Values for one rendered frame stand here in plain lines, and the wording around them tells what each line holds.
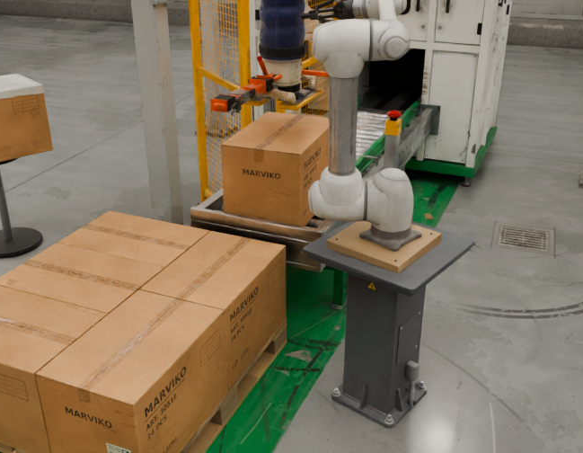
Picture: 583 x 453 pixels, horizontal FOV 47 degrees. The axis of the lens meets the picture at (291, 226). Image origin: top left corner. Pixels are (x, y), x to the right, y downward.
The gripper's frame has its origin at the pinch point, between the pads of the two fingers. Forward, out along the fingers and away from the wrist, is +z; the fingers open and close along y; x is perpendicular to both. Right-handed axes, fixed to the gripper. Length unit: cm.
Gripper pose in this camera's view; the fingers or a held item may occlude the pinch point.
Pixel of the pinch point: (309, 15)
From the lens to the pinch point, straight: 296.4
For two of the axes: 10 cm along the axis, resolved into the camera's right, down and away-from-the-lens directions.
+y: 2.5, 8.0, 5.5
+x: 3.2, -6.0, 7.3
